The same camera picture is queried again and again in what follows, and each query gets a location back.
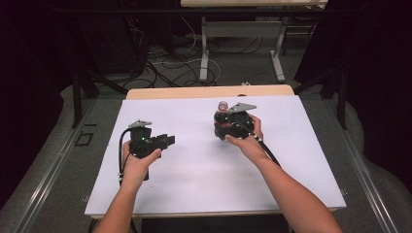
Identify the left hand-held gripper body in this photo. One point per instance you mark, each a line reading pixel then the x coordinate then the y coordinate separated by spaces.
pixel 141 142

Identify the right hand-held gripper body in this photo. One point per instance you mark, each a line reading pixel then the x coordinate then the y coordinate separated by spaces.
pixel 239 124

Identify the dark soda bottle red label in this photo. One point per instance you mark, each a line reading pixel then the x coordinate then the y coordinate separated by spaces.
pixel 222 124

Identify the person's right hand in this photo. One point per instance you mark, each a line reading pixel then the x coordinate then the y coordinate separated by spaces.
pixel 251 145

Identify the person's left hand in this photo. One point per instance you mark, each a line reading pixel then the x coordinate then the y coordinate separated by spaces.
pixel 137 170

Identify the light wooden table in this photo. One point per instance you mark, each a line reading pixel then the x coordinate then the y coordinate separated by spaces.
pixel 194 92

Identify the white board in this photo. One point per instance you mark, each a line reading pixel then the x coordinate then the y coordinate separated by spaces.
pixel 200 174

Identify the black metal stand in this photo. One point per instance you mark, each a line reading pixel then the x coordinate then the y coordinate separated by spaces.
pixel 340 97
pixel 77 97

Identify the white desk with metal legs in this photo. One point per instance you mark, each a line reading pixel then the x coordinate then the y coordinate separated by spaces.
pixel 243 29

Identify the metal floor rail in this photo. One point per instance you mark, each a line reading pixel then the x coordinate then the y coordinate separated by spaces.
pixel 359 168
pixel 48 174

